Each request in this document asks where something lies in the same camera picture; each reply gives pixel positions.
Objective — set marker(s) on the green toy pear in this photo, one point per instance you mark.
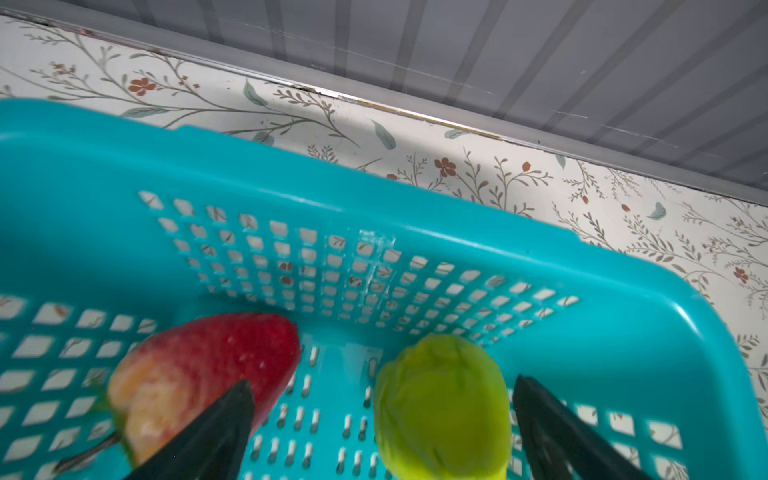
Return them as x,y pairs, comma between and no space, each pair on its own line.
441,411

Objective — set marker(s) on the teal plastic basket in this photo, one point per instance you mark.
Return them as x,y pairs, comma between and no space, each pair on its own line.
115,232

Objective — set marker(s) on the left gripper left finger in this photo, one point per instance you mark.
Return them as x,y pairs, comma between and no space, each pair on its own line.
210,447

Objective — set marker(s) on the pale red toy strawberry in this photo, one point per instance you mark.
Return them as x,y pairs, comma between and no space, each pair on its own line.
166,382

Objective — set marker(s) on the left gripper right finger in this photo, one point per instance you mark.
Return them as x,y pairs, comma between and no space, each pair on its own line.
558,435

